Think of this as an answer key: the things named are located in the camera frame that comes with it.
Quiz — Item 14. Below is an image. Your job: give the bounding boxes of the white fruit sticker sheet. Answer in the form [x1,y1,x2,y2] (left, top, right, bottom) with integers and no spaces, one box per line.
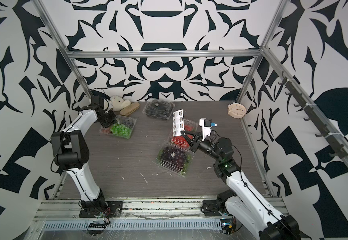
[172,110,185,137]

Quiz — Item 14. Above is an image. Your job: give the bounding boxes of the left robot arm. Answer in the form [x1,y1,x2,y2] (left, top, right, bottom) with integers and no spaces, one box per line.
[51,96,117,214]

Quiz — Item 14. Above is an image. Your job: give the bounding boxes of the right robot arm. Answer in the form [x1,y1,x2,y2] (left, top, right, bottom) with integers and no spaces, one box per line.
[181,131,301,240]

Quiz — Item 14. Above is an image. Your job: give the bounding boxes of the empty stacked clamshell boxes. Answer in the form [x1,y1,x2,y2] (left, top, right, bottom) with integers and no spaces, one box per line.
[142,99,175,120]

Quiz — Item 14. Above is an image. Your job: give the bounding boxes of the strawberry clamshell box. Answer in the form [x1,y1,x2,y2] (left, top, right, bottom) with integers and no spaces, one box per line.
[167,117,199,149]

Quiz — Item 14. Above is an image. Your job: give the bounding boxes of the purple grape clamshell box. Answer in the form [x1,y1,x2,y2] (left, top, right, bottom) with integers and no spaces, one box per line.
[155,143,195,177]

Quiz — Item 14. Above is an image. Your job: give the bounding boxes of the beige alarm clock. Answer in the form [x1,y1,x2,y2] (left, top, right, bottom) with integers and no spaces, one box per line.
[228,103,247,119]

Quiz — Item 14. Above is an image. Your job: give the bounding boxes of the green grape clamshell box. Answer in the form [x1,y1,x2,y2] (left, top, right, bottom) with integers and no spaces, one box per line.
[99,115,137,139]

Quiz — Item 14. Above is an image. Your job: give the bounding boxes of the white plush toy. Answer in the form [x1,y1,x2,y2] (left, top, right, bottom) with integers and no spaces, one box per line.
[104,96,131,112]

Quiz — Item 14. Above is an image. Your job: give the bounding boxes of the right black controller board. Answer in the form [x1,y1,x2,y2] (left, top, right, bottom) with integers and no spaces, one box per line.
[221,219,237,235]

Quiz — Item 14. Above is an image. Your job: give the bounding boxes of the black controller board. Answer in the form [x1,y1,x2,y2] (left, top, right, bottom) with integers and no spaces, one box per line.
[221,219,237,235]
[87,222,109,236]

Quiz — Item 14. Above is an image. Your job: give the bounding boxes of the left black controller board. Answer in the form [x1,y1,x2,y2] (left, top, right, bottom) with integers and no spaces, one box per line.
[87,222,109,236]

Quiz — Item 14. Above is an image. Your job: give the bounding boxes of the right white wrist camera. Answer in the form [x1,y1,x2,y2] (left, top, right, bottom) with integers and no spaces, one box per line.
[199,118,217,141]

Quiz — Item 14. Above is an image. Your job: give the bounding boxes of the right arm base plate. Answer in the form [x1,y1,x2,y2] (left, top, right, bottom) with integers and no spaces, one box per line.
[200,197,244,217]

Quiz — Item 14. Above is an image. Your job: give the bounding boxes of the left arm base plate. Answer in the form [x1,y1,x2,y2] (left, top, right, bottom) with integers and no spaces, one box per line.
[79,201,124,219]

